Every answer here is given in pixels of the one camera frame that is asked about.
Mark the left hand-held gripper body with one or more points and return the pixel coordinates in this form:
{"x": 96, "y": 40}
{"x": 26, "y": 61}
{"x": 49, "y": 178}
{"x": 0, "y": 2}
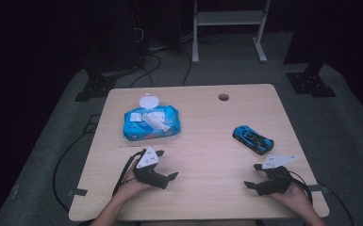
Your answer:
{"x": 147, "y": 158}

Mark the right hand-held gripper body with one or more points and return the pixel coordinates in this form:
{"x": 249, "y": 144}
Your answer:
{"x": 276, "y": 183}

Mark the blue wet wipes pack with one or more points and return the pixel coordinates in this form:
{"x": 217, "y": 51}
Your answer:
{"x": 157, "y": 128}

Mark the blue toy car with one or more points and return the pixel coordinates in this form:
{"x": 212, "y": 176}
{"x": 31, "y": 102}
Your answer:
{"x": 253, "y": 139}

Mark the person's right hand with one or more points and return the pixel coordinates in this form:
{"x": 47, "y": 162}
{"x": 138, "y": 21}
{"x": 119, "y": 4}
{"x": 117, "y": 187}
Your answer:
{"x": 297, "y": 199}

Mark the person's left hand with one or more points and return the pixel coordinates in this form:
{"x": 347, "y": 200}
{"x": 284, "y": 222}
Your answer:
{"x": 132, "y": 186}

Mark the black tape strip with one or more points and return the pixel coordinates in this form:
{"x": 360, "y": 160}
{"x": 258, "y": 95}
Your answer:
{"x": 77, "y": 192}
{"x": 320, "y": 188}

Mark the black stand base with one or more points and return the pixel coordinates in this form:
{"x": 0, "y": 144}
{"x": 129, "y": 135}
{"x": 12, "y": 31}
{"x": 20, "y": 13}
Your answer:
{"x": 95, "y": 88}
{"x": 309, "y": 83}

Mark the black table foot frame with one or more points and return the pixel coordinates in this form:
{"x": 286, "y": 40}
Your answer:
{"x": 91, "y": 115}

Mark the white metal stand frame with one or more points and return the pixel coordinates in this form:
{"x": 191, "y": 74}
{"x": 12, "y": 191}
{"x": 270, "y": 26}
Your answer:
{"x": 229, "y": 18}

